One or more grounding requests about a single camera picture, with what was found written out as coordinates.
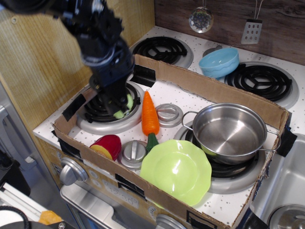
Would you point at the light green toy broccoli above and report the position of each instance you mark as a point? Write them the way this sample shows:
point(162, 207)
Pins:
point(117, 109)

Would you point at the black front right burner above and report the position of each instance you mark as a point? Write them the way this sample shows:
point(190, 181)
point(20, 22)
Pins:
point(230, 179)

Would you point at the silver toy sink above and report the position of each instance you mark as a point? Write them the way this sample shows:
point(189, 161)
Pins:
point(280, 201)

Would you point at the silver oven knob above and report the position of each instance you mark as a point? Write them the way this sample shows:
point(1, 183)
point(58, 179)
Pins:
point(165, 222)
point(71, 172)

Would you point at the silver stove knob centre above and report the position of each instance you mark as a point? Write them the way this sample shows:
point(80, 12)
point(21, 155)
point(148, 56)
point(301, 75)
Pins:
point(169, 115)

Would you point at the black burner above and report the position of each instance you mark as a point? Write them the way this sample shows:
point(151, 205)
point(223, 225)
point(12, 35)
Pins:
point(265, 80)
point(230, 179)
point(94, 119)
point(170, 50)

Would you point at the black back left burner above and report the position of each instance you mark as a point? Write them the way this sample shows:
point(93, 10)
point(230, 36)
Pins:
point(170, 50)

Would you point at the light green plastic plate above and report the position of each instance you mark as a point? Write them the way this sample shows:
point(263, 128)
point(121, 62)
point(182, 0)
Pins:
point(180, 169)

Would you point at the hanging metal spatula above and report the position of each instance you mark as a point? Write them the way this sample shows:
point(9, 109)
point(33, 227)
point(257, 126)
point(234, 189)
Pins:
point(253, 27)

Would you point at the hanging metal strainer spoon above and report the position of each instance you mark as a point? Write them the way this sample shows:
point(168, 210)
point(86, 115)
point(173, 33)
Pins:
point(201, 19)

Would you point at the orange object bottom left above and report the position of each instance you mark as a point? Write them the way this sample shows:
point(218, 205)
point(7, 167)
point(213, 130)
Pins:
point(49, 217)

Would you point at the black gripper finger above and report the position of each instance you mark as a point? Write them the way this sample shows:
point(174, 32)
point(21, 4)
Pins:
point(127, 107)
point(111, 107)

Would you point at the brown cardboard fence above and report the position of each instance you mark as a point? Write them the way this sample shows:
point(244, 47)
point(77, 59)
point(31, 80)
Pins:
point(208, 88)

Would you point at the silver stove knob front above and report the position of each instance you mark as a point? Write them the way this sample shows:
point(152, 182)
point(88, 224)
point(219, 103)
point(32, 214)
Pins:
point(132, 154)

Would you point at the stainless steel pot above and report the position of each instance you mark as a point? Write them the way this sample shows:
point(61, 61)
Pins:
point(229, 133)

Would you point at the silver stove knob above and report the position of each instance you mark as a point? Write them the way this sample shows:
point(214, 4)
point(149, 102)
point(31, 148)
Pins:
point(169, 115)
point(132, 154)

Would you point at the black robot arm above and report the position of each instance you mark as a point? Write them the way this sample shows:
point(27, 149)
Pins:
point(98, 33)

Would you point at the light blue plastic bowl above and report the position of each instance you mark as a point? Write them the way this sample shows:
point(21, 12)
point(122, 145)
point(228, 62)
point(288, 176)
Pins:
point(219, 63)

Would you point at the silver oven door handle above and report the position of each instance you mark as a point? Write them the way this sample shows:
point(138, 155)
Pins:
point(90, 211)

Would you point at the black front left burner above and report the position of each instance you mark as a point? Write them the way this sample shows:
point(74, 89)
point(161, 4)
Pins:
point(94, 119)

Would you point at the silver oven knob left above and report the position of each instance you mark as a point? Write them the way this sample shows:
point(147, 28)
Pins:
point(71, 172)

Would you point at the orange toy carrot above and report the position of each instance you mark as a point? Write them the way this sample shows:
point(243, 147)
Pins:
point(150, 121)

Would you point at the black back right burner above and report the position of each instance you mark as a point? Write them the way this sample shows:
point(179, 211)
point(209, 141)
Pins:
point(265, 80)

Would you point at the silver oven knob right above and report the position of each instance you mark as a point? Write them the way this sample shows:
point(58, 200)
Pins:
point(165, 222)

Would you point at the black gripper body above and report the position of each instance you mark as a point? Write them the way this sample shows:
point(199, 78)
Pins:
point(111, 66)

